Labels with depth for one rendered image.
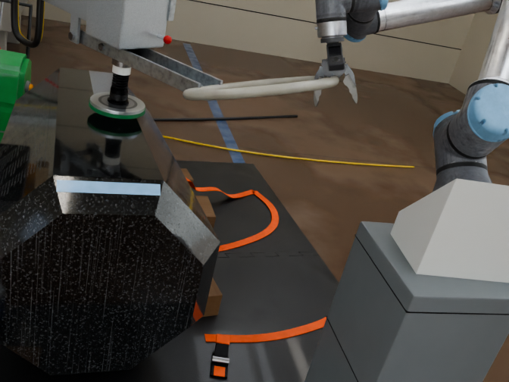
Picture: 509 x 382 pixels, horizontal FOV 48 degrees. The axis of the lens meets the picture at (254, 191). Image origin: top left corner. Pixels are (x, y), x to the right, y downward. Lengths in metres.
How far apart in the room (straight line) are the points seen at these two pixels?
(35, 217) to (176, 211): 0.44
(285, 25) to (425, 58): 2.09
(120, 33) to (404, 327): 1.35
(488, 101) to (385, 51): 6.45
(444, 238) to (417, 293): 0.18
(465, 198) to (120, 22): 1.27
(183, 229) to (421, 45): 6.68
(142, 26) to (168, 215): 0.70
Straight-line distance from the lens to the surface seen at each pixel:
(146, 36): 2.19
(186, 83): 1.95
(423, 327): 1.79
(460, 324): 1.85
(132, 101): 2.36
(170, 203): 1.92
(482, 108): 1.67
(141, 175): 1.91
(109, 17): 2.15
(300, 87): 1.61
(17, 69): 3.78
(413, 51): 8.29
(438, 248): 1.76
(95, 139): 2.13
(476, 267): 1.86
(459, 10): 2.10
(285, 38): 7.54
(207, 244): 2.04
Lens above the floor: 1.73
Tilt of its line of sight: 27 degrees down
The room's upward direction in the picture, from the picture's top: 14 degrees clockwise
